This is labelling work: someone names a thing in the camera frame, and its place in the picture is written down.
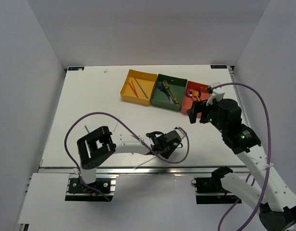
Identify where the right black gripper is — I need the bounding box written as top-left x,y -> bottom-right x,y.
186,97 -> 226,133

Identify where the yellow paper box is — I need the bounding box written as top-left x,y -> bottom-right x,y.
120,69 -> 158,106

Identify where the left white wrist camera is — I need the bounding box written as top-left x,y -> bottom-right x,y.
174,127 -> 187,140

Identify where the left blue table label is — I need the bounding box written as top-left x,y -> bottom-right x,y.
67,66 -> 84,71

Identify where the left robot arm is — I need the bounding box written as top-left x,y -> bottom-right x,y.
77,126 -> 185,192

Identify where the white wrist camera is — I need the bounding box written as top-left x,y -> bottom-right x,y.
174,127 -> 187,140
206,82 -> 225,106

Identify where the gold fork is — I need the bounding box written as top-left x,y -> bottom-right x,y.
163,80 -> 181,106

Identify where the red paper box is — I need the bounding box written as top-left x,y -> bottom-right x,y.
181,81 -> 210,115

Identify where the fork with green marbled handle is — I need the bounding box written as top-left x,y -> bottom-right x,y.
167,90 -> 177,105

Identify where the orange chopstick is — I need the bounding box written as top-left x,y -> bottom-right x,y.
131,80 -> 138,98
128,82 -> 136,94

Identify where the blue table label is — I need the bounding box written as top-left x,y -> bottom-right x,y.
67,66 -> 84,71
210,64 -> 227,69

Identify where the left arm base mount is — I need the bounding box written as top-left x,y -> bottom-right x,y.
65,176 -> 116,202

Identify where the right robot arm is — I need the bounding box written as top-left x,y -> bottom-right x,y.
187,99 -> 296,231

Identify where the iridescent pink spoon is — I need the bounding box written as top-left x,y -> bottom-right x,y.
186,89 -> 193,98

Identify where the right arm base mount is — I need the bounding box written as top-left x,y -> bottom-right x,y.
191,166 -> 238,205

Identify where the green paper box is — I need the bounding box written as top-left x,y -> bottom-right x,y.
151,74 -> 188,111

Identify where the right blue table label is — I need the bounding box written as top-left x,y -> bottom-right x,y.
210,64 -> 227,69

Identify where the purple iridescent fork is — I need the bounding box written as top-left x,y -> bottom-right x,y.
157,83 -> 170,97

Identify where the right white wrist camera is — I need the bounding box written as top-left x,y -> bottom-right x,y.
206,82 -> 225,106

